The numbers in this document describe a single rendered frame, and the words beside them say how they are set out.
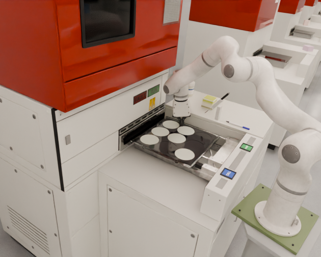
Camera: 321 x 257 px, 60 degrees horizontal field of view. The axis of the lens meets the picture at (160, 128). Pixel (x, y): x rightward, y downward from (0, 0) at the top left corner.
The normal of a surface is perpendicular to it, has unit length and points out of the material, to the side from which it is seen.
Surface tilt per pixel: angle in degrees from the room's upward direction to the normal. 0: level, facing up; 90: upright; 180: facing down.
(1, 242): 0
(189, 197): 0
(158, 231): 90
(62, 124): 90
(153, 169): 0
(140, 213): 90
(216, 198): 90
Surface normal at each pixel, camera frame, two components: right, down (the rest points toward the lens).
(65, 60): 0.84, 0.33
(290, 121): -0.07, 0.67
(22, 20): -0.54, 0.38
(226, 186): 0.08, -0.86
